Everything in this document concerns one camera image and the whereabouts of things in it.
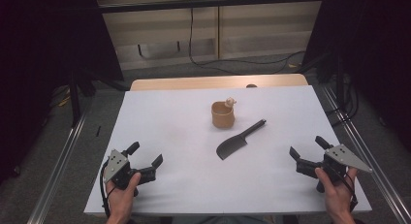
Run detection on black metal stand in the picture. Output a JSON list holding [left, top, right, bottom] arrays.
[[334, 53, 346, 110], [68, 67, 98, 127]]

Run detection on hand-held gripper cable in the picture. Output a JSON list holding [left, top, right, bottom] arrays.
[[100, 160, 118, 218], [335, 167, 359, 213]]

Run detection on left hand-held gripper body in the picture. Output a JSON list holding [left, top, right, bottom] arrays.
[[102, 148, 158, 190]]

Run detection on black horizontal bar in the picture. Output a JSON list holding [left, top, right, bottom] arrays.
[[96, 0, 326, 15]]

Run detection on person's right hand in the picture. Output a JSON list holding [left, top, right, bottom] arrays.
[[314, 167, 359, 218]]

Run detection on wooden table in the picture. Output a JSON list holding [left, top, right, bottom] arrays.
[[129, 73, 309, 92]]

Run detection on white board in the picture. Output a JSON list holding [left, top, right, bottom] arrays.
[[83, 85, 372, 216]]

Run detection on black curtain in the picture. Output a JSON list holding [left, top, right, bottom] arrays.
[[302, 0, 411, 151], [0, 0, 125, 186]]

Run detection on black wall cable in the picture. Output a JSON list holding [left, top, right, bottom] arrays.
[[188, 0, 306, 76]]

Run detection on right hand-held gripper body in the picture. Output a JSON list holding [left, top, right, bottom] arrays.
[[296, 144, 373, 183]]

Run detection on brown cup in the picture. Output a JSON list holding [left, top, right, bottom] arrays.
[[210, 97, 237, 129]]

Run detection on right hand-held gripper cable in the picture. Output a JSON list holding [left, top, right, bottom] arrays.
[[335, 167, 359, 213]]

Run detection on metal floor rail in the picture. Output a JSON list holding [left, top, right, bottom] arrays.
[[322, 85, 411, 224], [26, 97, 93, 224]]

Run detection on black cleaver knife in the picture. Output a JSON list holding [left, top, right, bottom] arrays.
[[215, 118, 268, 161]]

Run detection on black floor cables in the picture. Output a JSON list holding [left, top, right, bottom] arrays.
[[325, 74, 361, 127]]

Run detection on person's left hand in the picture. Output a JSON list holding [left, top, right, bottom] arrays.
[[106, 172, 142, 218]]

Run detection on left hand-held gripper cable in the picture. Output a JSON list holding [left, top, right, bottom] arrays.
[[100, 160, 118, 218]]

